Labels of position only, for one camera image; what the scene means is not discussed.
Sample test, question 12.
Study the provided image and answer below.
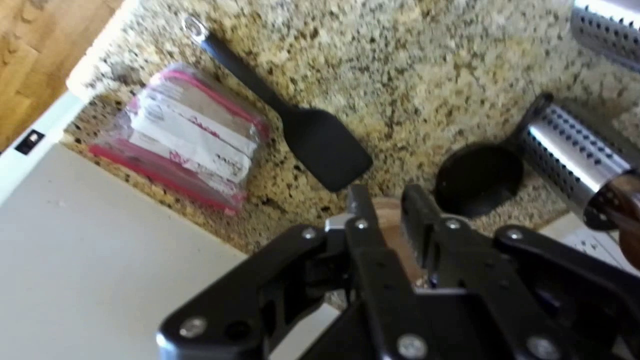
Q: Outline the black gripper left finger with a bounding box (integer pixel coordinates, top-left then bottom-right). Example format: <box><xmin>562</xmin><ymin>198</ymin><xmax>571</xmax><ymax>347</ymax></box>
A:
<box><xmin>156</xmin><ymin>187</ymin><xmax>427</xmax><ymax>360</ymax></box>

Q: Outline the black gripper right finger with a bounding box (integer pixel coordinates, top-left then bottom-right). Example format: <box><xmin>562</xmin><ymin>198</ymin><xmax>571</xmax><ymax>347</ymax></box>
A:
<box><xmin>400</xmin><ymin>185</ymin><xmax>640</xmax><ymax>360</ymax></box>

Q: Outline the black spatula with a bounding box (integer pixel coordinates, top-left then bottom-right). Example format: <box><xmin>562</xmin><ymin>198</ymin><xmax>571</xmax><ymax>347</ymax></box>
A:
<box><xmin>181</xmin><ymin>16</ymin><xmax>373</xmax><ymax>192</ymax></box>

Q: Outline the plastic bag of packets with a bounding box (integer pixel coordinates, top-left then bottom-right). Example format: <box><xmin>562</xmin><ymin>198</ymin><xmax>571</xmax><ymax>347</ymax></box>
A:
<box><xmin>90</xmin><ymin>65</ymin><xmax>270</xmax><ymax>215</ymax></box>

